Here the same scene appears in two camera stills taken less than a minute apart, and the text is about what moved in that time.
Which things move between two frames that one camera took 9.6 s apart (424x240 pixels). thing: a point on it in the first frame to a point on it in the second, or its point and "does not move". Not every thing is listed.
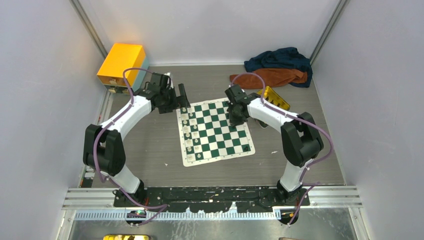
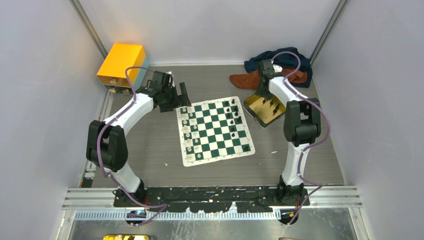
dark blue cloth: [288, 57] does not move
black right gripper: [233, 121] to [259, 93]
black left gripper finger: [182, 101] does not move
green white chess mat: [205, 134] does not move
